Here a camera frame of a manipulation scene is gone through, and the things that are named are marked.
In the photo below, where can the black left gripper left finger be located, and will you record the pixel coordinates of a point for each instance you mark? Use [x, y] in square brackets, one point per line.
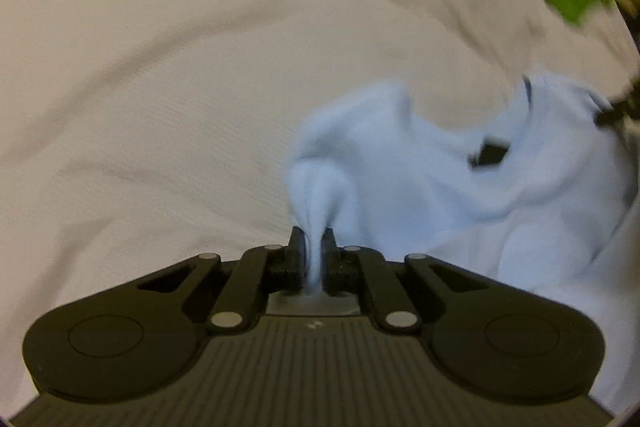
[137, 337]

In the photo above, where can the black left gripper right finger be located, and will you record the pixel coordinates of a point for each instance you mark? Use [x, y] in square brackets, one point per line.
[490, 338]

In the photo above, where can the light blue sweatshirt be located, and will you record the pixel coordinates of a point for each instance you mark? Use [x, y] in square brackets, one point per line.
[539, 198]

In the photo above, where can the grey bed sheet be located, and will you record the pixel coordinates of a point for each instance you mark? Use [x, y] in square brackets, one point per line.
[138, 132]

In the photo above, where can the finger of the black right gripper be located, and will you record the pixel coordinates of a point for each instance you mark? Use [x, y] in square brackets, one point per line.
[628, 106]

